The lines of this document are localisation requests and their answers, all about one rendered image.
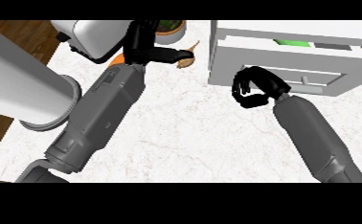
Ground large white cylinder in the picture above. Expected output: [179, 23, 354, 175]
[0, 33, 83, 132]

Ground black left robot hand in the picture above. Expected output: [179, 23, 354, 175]
[123, 19, 197, 66]

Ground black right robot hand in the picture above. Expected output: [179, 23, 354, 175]
[231, 65, 293, 109]

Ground orange cup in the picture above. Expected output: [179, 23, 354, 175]
[107, 53, 128, 70]

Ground white drawer cabinet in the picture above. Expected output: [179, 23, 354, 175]
[211, 19, 362, 44]

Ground tan garlic bulb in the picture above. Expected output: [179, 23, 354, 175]
[177, 39, 203, 70]

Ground dark grey flat item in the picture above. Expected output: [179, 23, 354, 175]
[314, 42, 354, 51]

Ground green item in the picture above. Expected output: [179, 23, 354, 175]
[274, 38, 314, 48]

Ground white pot with green plant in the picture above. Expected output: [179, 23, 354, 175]
[154, 19, 188, 46]

